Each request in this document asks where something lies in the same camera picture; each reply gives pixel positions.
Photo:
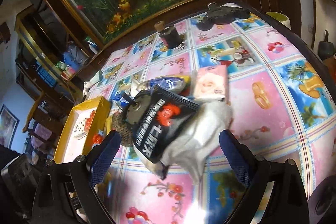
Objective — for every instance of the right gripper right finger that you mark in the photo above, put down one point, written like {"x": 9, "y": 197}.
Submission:
{"x": 287, "y": 202}

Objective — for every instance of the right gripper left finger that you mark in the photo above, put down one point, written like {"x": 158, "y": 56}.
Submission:
{"x": 65, "y": 192}

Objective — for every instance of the red plastic bag bundle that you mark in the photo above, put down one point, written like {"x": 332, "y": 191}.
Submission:
{"x": 94, "y": 129}

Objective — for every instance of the lemon print tissue pack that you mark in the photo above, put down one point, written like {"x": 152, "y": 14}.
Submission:
{"x": 79, "y": 129}

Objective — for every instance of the brown knitted cloth bundle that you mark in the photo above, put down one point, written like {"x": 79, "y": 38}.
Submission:
{"x": 120, "y": 126}

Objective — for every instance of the white towel cloth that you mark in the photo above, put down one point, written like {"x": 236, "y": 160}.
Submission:
{"x": 199, "y": 137}

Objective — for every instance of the black wipes package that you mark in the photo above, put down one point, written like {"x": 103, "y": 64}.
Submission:
{"x": 160, "y": 125}

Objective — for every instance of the blue patterned plastic bag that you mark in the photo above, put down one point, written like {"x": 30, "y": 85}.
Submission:
{"x": 175, "y": 83}

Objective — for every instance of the pink tissue pack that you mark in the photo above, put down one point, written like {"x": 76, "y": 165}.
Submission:
{"x": 211, "y": 83}

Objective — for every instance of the blue facial tissue pack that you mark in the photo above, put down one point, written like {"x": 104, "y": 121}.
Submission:
{"x": 117, "y": 98}

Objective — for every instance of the yellow cardboard box tray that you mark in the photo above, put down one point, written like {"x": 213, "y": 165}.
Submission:
{"x": 68, "y": 147}

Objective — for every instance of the wooden chair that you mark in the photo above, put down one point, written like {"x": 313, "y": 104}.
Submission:
{"x": 44, "y": 119}

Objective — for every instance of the black round motor device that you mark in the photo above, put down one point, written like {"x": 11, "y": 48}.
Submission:
{"x": 136, "y": 107}

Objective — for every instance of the colourful printed tablecloth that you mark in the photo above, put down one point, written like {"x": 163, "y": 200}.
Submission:
{"x": 281, "y": 110}

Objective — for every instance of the white rubber glove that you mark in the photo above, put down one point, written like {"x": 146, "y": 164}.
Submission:
{"x": 94, "y": 80}

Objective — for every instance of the blue thermos jug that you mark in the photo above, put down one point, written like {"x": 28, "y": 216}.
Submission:
{"x": 74, "y": 56}

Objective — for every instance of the dark bottle with cork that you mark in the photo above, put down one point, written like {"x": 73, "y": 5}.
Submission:
{"x": 168, "y": 34}

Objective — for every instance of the black gadget on table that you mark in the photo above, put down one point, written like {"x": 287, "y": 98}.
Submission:
{"x": 220, "y": 15}

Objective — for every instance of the framed wall painting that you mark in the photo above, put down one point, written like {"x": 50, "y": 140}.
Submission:
{"x": 8, "y": 125}

